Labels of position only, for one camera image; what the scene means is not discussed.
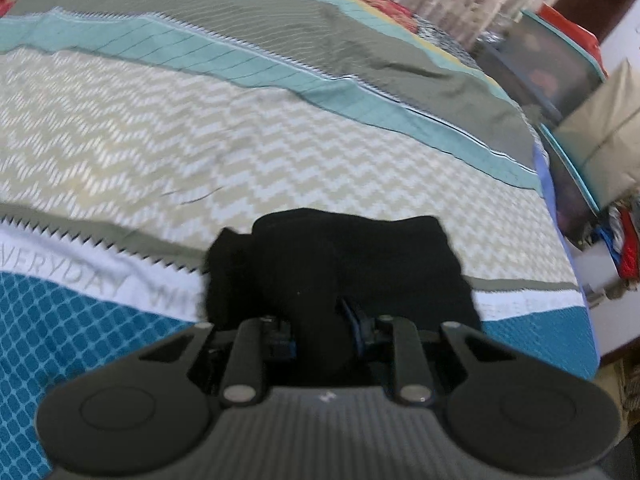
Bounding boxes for orange cloth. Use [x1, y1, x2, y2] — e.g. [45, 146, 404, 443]
[537, 2, 610, 63]

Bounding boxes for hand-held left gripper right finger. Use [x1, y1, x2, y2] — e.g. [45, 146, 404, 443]
[340, 299, 523, 407]

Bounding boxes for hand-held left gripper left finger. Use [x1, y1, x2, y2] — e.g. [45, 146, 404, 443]
[135, 315, 302, 407]

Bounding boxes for beige cloth on box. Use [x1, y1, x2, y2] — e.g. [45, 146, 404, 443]
[554, 57, 640, 211]

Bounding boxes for colourful cloth pile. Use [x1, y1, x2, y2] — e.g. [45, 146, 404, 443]
[594, 200, 640, 283]

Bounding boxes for black white patterned cloth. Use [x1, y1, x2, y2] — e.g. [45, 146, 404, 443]
[417, 14, 473, 58]

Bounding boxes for black pants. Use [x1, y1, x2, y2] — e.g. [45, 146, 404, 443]
[200, 207, 483, 391]

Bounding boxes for patterned teal grey bedsheet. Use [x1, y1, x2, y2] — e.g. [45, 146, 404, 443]
[0, 0, 601, 480]

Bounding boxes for clear storage box teal lid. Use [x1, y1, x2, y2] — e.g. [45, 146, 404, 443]
[536, 120, 602, 242]
[477, 9, 610, 128]

